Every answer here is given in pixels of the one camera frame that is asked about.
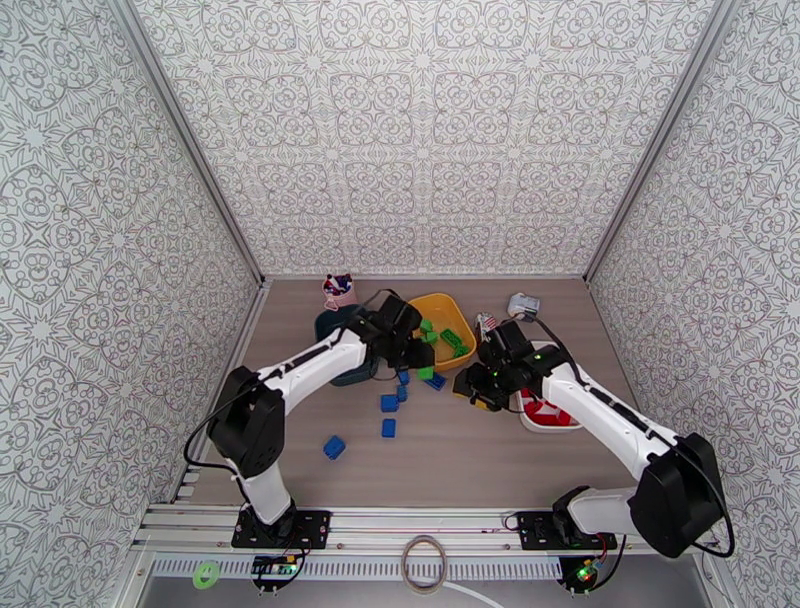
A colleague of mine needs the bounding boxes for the white plastic container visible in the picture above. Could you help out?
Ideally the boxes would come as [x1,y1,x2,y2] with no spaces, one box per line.
[518,340,586,434]

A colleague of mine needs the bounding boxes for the yellow plastic container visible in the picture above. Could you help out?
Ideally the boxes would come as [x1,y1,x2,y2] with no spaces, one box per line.
[409,292,479,371]

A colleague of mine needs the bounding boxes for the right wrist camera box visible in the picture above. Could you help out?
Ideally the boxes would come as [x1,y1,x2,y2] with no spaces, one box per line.
[484,321,536,364]

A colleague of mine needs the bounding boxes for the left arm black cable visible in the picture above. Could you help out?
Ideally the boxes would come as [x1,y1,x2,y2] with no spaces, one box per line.
[183,287,401,501]

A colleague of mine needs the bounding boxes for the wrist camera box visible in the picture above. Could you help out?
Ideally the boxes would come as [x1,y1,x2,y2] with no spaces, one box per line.
[374,294,424,339]
[484,321,536,364]

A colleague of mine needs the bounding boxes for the white hose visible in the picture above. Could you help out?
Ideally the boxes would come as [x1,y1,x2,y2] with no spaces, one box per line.
[437,581,504,608]

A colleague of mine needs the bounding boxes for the beige tape ring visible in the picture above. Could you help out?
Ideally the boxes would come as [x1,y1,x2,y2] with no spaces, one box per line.
[399,534,449,594]

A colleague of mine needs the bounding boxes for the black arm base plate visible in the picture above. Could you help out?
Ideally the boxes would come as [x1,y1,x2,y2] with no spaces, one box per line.
[517,509,619,553]
[231,509,333,551]

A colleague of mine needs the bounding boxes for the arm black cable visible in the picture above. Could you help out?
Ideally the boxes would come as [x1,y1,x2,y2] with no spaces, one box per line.
[183,287,401,501]
[521,312,738,559]

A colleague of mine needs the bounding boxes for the aluminium frame rail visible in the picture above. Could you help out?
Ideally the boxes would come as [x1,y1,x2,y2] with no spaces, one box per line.
[131,502,720,556]

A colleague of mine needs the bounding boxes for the dark teal plastic container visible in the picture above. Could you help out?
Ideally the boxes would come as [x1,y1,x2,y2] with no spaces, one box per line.
[314,304,380,388]

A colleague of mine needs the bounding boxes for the thin black power wire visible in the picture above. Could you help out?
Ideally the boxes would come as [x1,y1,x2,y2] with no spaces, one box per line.
[252,534,312,592]
[562,521,634,594]

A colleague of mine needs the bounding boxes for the aluminium corner post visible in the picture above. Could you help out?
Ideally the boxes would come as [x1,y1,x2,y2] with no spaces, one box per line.
[107,0,269,288]
[582,0,740,284]

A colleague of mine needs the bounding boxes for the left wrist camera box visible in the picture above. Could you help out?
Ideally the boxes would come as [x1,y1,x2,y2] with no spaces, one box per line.
[374,294,424,339]

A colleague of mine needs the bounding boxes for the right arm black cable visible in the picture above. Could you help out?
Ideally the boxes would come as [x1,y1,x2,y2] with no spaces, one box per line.
[521,312,738,559]

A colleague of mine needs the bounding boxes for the pink cup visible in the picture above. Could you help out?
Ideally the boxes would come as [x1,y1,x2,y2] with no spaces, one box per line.
[322,272,361,313]

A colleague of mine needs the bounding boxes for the slotted white cable duct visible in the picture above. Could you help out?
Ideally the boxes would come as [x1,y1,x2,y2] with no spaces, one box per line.
[149,557,564,583]

